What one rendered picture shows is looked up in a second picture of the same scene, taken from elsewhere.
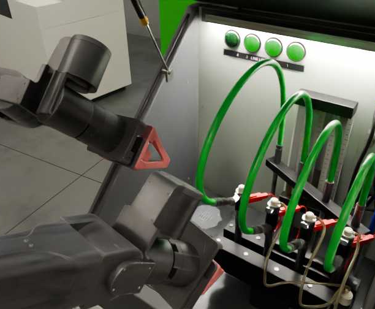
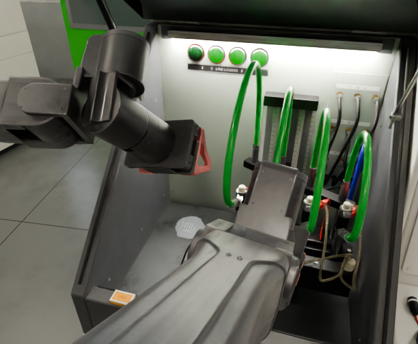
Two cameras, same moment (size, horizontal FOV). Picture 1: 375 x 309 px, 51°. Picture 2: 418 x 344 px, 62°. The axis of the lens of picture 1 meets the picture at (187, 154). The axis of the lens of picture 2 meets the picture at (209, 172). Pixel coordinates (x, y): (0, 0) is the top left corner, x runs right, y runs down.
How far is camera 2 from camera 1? 0.22 m
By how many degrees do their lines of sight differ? 17
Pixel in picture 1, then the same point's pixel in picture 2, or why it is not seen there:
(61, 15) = not seen: outside the picture
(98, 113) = (152, 117)
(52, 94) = (103, 98)
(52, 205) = not seen: outside the picture
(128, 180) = (119, 205)
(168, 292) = not seen: hidden behind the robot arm
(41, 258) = (262, 270)
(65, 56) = (106, 54)
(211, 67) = (175, 82)
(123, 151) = (182, 155)
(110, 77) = not seen: hidden behind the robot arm
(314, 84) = (278, 86)
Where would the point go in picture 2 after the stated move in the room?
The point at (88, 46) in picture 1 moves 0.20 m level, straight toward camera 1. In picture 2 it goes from (132, 41) to (244, 94)
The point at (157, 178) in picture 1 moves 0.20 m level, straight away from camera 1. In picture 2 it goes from (270, 166) to (188, 97)
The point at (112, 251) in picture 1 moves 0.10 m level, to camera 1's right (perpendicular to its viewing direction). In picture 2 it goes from (290, 249) to (397, 218)
